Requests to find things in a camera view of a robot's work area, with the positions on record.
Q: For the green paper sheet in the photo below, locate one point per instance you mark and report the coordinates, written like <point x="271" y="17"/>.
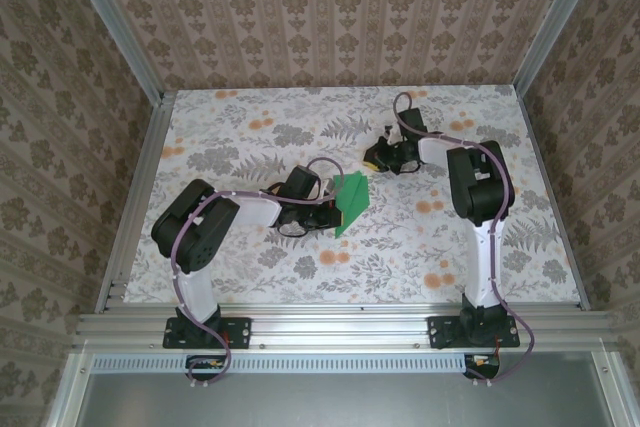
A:
<point x="355" y="197"/>

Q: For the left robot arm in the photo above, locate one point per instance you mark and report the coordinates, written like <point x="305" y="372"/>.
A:
<point x="195" y="232"/>

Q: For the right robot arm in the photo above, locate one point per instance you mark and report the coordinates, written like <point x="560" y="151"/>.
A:
<point x="480" y="187"/>

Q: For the floral tablecloth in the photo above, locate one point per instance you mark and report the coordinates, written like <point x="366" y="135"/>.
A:
<point x="300" y="277"/>

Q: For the wide aluminium mounting beam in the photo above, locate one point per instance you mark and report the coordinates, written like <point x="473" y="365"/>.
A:
<point x="340" y="329"/>

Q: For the grey metal panel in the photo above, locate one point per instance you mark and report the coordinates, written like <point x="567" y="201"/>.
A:
<point x="350" y="402"/>

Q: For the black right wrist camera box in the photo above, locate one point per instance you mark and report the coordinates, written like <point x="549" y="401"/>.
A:
<point x="411" y="122"/>

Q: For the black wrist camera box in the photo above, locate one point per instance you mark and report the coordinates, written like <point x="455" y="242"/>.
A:
<point x="301" y="182"/>
<point x="411" y="122"/>

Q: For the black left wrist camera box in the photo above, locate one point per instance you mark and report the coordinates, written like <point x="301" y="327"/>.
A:
<point x="301" y="182"/>

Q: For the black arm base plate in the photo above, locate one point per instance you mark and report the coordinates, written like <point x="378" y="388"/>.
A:
<point x="240" y="332"/>
<point x="440" y="332"/>

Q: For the aluminium side rail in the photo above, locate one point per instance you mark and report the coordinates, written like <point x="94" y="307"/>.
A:
<point x="555" y="197"/>
<point x="135" y="207"/>

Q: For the aluminium frame post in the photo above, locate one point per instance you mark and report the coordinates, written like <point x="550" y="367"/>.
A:
<point x="115" y="27"/>
<point x="555" y="22"/>

